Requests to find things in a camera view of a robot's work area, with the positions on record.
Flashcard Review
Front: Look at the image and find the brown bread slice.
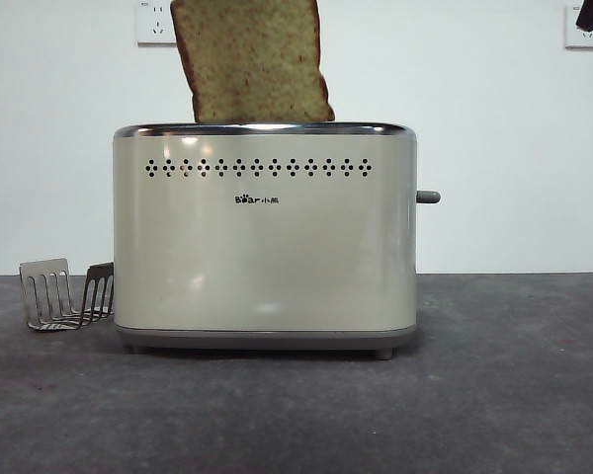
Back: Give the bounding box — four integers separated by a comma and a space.
170, 0, 336, 123

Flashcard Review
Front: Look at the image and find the cream toaster with chrome top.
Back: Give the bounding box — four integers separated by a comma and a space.
112, 119, 442, 361

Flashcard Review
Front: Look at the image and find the metal toast rack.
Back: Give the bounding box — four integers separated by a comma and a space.
19, 256, 116, 333

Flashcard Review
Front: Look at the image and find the white wall socket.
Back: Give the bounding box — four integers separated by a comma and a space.
136, 0, 179, 48
564, 3, 593, 50

